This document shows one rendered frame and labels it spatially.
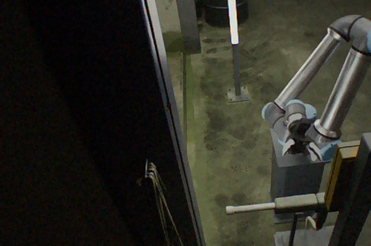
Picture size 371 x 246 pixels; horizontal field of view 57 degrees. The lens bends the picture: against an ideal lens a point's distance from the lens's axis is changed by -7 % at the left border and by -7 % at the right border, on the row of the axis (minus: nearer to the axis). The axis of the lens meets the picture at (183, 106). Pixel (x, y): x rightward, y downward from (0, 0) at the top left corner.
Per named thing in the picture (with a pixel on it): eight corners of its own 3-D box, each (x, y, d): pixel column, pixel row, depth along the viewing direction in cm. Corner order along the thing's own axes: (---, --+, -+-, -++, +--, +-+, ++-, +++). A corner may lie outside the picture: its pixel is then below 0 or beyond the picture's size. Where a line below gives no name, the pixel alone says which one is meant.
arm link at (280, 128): (285, 131, 176) (292, 111, 169) (299, 146, 168) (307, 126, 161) (270, 135, 173) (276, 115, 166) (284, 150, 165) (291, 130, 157)
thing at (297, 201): (346, 217, 138) (357, 184, 123) (350, 227, 134) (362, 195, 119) (228, 231, 142) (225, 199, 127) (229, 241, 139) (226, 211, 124)
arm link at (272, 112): (342, 2, 158) (254, 113, 178) (361, 12, 149) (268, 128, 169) (352, 13, 165) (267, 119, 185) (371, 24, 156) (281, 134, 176)
